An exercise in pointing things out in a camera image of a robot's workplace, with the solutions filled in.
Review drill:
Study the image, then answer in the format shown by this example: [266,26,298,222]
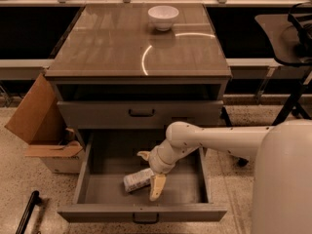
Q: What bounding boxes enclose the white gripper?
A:
[136,145,175,201]

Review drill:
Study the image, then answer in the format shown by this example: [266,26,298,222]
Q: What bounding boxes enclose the grey drawer cabinet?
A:
[46,4,231,144]

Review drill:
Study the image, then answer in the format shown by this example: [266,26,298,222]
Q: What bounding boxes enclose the white ceramic bowl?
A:
[148,5,179,31]

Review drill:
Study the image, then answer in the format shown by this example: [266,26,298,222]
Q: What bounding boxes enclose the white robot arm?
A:
[138,119,312,234]

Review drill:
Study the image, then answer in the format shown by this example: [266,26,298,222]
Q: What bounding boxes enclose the open cardboard box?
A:
[5,74,85,174]

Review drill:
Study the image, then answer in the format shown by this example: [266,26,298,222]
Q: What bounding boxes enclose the black chair with grey seat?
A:
[255,2,312,67]

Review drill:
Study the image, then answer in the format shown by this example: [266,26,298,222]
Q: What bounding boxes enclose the plastic bottle with label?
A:
[123,168,154,192]

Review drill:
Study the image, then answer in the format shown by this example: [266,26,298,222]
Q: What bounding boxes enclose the black bar lower left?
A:
[16,190,41,234]

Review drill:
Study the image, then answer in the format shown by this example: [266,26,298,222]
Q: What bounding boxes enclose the open grey lower drawer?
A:
[58,130,227,224]

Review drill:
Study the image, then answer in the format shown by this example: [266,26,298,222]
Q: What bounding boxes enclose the black stand base legs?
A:
[220,82,312,167]

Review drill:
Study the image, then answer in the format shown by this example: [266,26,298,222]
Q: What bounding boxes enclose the closed grey middle drawer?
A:
[58,100,223,129]

